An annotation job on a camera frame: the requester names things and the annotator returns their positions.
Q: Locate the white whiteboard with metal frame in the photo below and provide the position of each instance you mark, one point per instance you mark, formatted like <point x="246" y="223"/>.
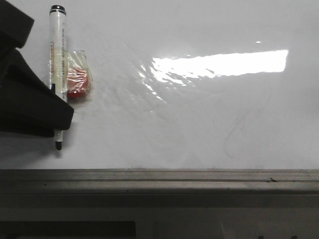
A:
<point x="194" y="103"/>

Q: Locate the white black whiteboard marker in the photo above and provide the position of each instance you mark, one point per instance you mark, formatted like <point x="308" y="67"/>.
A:
<point x="57" y="24"/>

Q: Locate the red magnet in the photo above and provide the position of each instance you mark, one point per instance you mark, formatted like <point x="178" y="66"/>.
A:
<point x="79" y="77"/>

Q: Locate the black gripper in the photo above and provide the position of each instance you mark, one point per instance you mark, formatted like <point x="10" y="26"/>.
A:
<point x="15" y="27"/>

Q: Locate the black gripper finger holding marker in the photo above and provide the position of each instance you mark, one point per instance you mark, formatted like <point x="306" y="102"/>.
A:
<point x="27" y="105"/>

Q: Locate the white plastic marker tray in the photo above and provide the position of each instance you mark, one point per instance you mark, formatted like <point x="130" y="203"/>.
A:
<point x="159" y="223"/>

